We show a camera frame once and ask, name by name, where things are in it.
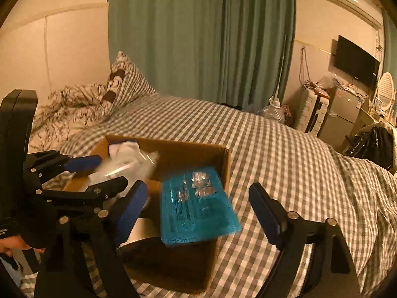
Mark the clear water bottle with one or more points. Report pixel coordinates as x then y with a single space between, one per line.
274 111

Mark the grey mini fridge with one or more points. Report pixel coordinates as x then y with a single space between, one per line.
340 117

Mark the clear plastic bag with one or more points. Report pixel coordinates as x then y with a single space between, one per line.
133 165

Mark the black wall television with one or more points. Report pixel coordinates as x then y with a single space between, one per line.
356 62

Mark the green curtain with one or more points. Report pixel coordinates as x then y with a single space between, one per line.
236 52

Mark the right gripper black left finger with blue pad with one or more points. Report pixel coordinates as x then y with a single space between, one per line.
63 271

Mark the oval vanity mirror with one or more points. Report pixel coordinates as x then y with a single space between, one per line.
385 92

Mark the blue amoxicillin blister pack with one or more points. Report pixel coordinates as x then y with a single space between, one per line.
194 207

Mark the white suitcase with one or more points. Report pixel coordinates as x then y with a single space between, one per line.
311 112

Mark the grey checked bed cover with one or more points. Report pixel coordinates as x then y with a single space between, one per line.
303 173

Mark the brown cardboard box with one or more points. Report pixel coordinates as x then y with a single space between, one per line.
186 268

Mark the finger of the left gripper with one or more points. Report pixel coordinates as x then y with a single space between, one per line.
48 164
101 191

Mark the grey checked pillow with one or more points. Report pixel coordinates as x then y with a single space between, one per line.
126 84

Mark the person's left hand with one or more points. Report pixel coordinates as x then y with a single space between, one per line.
9 244

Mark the branch patterned duvet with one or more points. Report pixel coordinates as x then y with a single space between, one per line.
68 111

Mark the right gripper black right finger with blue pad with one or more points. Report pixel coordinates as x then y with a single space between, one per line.
330 272

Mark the white grey sock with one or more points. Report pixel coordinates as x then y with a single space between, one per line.
124 149

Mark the black bag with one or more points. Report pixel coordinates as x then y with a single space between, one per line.
377 143

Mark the white wall air conditioner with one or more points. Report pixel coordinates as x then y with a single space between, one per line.
364 10

